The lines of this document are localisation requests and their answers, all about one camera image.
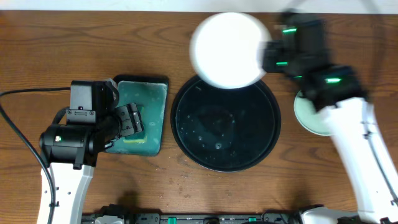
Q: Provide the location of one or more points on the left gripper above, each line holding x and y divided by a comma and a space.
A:
129, 120

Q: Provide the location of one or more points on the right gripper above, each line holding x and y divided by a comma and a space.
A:
276, 50

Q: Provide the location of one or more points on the green yellow sponge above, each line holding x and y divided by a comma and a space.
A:
141, 137

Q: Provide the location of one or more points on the light teal plate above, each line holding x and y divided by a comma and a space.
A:
307, 116

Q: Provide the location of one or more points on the white plate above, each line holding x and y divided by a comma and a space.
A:
227, 50

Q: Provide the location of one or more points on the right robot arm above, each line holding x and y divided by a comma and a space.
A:
344, 108

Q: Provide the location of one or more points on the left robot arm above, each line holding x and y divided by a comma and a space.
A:
70, 153

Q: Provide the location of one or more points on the black rectangular water tray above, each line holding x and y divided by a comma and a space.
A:
151, 93

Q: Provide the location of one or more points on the black round tray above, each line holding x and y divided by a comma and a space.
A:
225, 130

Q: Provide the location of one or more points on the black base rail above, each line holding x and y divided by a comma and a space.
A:
155, 218

